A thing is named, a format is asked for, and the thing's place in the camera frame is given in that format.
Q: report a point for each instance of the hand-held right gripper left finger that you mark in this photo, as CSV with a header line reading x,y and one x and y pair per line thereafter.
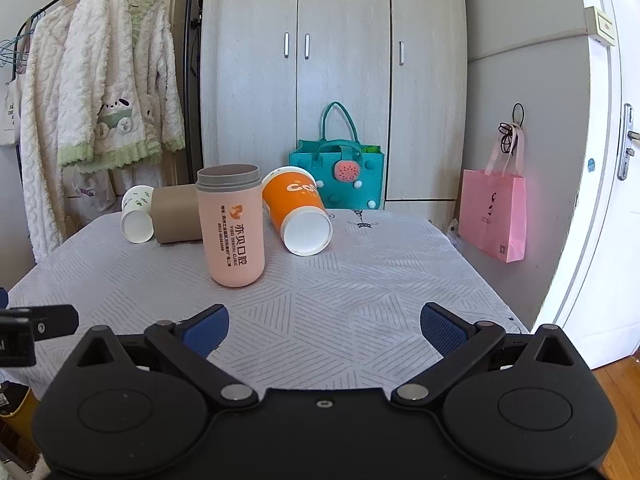
x,y
206,331

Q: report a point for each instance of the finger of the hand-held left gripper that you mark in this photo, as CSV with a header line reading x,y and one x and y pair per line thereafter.
x,y
52,322

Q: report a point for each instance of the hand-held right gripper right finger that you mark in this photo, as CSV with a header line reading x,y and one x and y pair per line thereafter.
x,y
441,329

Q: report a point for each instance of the brown paper cup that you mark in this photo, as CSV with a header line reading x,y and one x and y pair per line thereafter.
x,y
175,212

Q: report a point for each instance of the small white paper cup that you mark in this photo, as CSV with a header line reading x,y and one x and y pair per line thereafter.
x,y
136,220

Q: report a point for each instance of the orange paper cup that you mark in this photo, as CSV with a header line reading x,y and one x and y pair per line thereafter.
x,y
292,200

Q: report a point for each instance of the pink tumbler cup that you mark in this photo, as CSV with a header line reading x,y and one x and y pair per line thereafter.
x,y
231,240

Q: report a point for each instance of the yellow object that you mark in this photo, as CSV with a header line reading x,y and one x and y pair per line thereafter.
x,y
15,420

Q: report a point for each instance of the grey patterned tablecloth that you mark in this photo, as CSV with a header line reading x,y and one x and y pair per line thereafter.
x,y
320,300

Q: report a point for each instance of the pink paper shopping bag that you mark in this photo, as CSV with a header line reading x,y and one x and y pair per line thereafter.
x,y
492,215

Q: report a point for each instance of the white purple-print bag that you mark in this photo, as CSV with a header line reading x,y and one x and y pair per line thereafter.
x,y
90,192

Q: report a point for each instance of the teal felt handbag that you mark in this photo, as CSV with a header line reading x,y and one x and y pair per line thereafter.
x,y
345,185

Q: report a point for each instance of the plain white fluffy robe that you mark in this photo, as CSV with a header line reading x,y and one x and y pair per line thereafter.
x,y
42,135

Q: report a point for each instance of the white printed tote bag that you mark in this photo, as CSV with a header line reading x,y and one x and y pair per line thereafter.
x,y
10,115

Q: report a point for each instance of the white door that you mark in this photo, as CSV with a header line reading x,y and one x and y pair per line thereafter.
x,y
600,185

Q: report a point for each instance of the black-framed standing mirror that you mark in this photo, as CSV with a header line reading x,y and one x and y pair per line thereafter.
x,y
192,85

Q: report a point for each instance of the white fluffy green-trimmed robe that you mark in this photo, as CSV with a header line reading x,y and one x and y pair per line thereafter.
x,y
117,75

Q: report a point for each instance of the light wooden wardrobe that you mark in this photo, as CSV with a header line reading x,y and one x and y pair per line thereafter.
x,y
340,85

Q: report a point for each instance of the beige wall switch box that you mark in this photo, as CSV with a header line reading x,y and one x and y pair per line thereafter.
x,y
599,25

